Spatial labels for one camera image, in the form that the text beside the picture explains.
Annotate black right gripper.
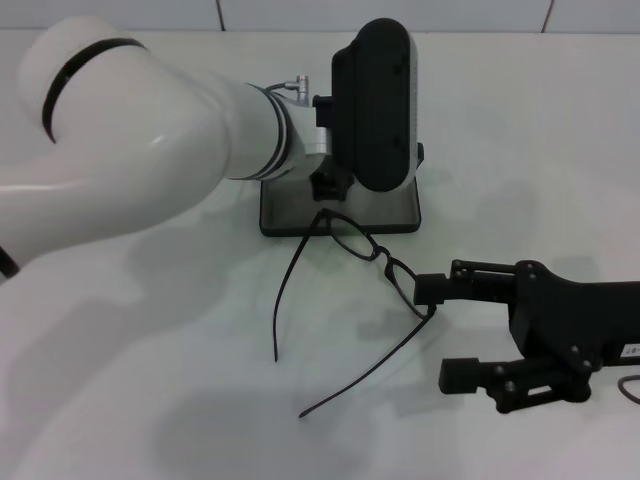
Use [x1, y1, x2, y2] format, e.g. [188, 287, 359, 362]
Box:
[413, 258, 640, 415]

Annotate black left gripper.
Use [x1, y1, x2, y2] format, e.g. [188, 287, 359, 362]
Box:
[309, 169, 355, 202]

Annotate black glasses case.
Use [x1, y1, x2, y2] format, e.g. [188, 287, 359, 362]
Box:
[259, 141, 427, 237]

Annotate black glasses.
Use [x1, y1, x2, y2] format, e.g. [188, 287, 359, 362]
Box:
[272, 208, 439, 419]

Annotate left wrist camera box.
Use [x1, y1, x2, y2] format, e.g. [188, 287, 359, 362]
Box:
[313, 17, 421, 194]

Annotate left gripper cable with plug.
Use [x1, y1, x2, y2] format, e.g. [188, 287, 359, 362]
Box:
[263, 73, 312, 97]

